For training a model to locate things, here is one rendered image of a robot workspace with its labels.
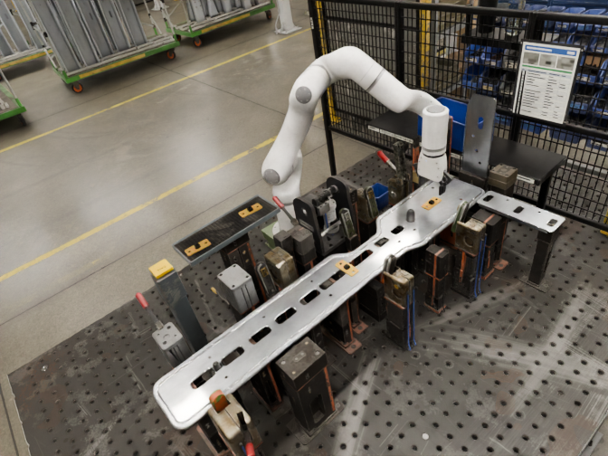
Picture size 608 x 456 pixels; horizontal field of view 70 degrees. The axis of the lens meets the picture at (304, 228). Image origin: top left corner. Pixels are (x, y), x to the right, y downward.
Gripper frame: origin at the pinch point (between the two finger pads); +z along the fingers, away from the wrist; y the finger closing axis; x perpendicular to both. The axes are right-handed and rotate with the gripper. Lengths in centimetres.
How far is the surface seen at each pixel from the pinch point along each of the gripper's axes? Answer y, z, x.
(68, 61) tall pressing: -686, 75, 31
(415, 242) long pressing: 9.9, 7.5, -21.8
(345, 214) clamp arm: -12.8, -0.9, -33.3
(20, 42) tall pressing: -956, 77, 18
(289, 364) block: 17, 5, -85
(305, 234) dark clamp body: -17, 0, -49
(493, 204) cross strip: 18.5, 7.4, 12.9
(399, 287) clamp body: 20.3, 5.3, -43.2
